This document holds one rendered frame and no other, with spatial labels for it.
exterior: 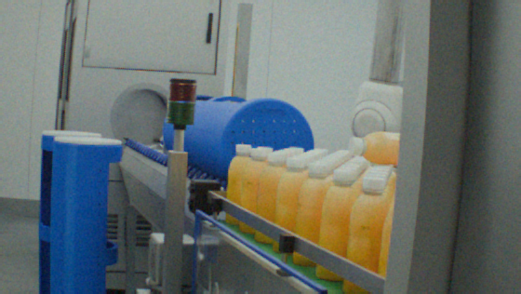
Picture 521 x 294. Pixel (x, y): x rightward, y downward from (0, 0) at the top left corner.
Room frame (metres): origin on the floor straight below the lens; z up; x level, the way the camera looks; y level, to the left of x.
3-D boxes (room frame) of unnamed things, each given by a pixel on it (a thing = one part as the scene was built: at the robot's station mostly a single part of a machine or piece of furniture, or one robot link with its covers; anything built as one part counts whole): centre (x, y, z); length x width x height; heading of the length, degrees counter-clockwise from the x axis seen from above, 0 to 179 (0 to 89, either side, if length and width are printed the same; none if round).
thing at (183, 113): (1.69, 0.16, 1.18); 0.06 x 0.06 x 0.05
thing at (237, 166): (2.01, 0.02, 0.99); 0.07 x 0.07 x 0.19
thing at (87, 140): (2.91, 0.65, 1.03); 0.28 x 0.28 x 0.01
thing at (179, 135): (1.69, 0.16, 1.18); 0.06 x 0.06 x 0.16
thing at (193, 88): (1.69, 0.16, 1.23); 0.06 x 0.06 x 0.04
